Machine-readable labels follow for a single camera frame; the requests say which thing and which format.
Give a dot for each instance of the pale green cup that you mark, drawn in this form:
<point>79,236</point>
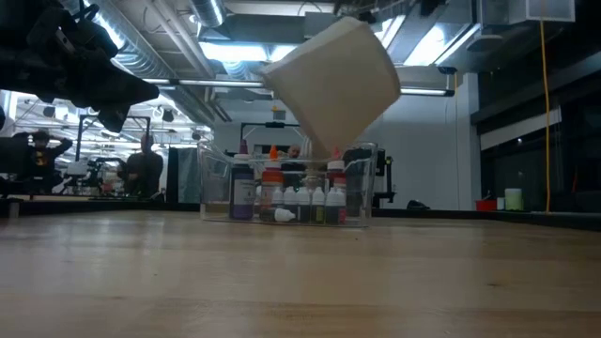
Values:
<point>513,199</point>

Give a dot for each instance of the black ceiling spotlight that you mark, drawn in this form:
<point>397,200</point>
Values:
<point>167,115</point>

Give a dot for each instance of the white ceiling box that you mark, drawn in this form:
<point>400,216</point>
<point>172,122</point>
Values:
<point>549,9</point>

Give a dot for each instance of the long fluorescent light strip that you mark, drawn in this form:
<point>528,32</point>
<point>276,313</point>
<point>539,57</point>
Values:
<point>422,91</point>

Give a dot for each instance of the dark partition panel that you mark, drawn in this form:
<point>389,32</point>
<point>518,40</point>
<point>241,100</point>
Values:
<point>180,178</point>

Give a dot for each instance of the small black dome object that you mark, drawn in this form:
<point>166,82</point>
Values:
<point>417,205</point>

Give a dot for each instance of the silver round ventilation duct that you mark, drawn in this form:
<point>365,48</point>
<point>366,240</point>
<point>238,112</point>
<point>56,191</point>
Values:
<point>209,11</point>

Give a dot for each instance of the large purple food coloring bottle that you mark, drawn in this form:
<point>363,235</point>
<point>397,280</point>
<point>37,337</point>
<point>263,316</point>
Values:
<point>241,192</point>

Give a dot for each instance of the clear plastic bin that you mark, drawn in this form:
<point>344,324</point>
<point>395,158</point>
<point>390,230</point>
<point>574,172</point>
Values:
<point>216,188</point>

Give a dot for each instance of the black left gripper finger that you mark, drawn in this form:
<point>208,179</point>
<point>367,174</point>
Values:
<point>115,117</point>
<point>117,87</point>

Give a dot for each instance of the red container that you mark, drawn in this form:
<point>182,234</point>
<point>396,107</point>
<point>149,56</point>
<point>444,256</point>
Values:
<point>486,205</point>

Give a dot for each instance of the black stand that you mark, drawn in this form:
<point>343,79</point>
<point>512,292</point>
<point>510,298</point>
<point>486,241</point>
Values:
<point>382,164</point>

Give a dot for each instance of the bright ceiling light panel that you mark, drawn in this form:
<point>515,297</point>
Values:
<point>436,47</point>
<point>225,51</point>

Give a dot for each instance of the person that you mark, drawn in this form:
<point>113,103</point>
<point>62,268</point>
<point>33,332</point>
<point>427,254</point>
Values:
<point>42,159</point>
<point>143,169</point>
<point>294,150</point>

